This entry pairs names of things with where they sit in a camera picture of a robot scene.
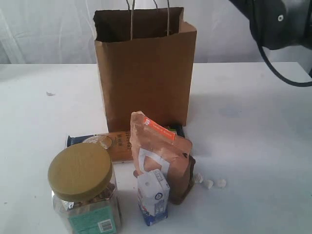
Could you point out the white crumpled bit right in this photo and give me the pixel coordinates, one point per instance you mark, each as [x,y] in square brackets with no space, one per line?
[221,183]

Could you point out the brown paper bag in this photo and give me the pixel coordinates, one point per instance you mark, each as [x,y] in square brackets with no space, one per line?
[145,60]

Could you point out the small white blue carton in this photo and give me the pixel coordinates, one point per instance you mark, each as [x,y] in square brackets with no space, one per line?
[153,195]

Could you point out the white crumpled bit middle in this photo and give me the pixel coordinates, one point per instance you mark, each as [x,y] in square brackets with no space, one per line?
[208,184]

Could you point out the brown paper pouch orange label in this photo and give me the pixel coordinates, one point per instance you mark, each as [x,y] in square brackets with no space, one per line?
[155,147]

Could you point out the white crumpled bit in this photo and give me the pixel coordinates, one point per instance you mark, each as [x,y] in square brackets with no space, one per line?
[197,178]
[208,184]
[221,183]

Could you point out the clear jar gold lid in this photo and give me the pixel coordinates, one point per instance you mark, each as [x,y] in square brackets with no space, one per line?
[84,190]

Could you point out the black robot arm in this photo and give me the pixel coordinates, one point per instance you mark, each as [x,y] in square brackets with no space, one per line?
[276,24]

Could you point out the white crumpled bit left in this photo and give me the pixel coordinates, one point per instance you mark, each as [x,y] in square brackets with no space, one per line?
[197,178]

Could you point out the spaghetti packet blue orange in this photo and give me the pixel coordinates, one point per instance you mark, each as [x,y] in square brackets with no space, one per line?
[117,144]

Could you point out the small white paper scrap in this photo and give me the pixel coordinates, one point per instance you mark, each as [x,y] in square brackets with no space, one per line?
[50,94]

